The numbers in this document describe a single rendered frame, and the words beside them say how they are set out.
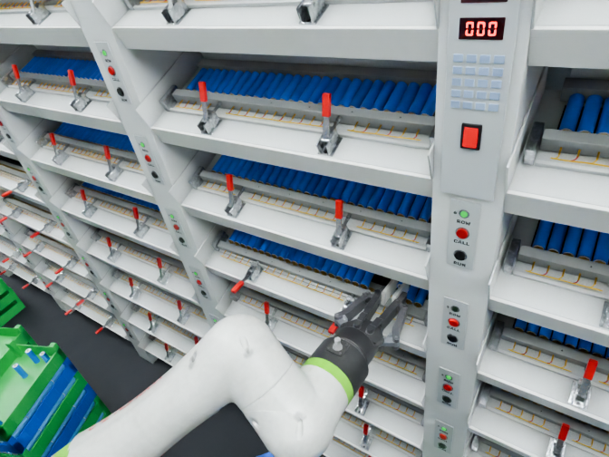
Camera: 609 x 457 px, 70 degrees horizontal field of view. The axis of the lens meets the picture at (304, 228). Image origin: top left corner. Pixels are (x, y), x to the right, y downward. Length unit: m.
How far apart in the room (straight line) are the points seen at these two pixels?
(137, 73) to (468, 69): 0.65
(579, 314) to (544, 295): 0.05
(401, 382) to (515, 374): 0.29
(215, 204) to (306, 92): 0.36
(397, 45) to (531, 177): 0.24
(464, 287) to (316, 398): 0.29
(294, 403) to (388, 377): 0.50
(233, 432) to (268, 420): 1.29
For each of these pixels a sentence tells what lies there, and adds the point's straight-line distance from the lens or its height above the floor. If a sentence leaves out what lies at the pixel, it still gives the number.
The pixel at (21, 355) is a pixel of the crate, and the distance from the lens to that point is 1.91.
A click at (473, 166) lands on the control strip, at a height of 1.33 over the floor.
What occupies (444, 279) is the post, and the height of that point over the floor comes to 1.11.
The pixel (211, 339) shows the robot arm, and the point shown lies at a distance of 0.63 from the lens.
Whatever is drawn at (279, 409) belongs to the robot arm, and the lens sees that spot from 0.63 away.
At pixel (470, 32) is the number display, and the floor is 1.49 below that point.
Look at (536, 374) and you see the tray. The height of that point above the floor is 0.91.
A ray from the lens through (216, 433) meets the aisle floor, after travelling 1.94.
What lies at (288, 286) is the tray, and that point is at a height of 0.91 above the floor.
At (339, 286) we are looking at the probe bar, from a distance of 0.97.
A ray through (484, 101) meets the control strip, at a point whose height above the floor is 1.42.
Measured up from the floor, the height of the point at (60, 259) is 0.51.
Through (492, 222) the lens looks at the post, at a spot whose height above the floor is 1.24.
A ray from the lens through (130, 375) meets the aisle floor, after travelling 2.27.
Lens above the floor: 1.63
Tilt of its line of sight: 37 degrees down
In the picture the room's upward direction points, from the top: 11 degrees counter-clockwise
